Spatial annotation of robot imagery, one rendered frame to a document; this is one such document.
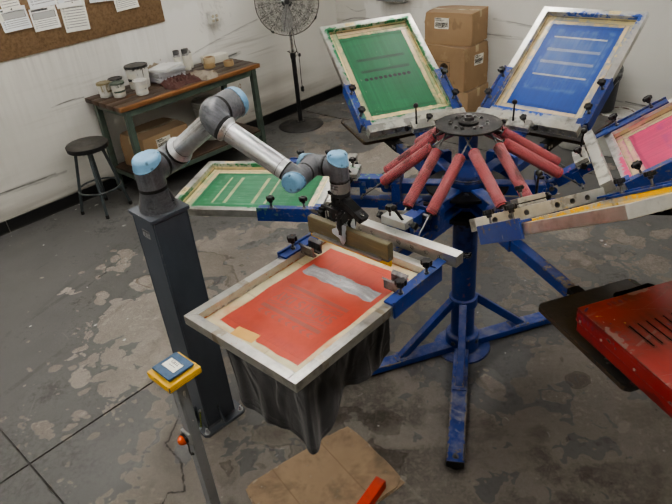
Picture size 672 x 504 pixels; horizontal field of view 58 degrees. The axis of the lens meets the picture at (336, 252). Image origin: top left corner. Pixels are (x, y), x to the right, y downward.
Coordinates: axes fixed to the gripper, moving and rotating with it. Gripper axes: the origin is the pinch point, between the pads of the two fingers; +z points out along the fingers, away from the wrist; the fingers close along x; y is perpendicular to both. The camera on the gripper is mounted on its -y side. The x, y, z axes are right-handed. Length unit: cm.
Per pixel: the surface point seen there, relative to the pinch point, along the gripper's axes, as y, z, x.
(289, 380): -27, 12, 60
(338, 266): 7.7, 15.7, -1.0
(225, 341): 5, 12, 60
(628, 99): 34, 69, -413
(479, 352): -12, 110, -85
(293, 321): -3.1, 15.7, 35.4
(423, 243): -18.5, 7.0, -23.2
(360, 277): -4.8, 15.7, 0.0
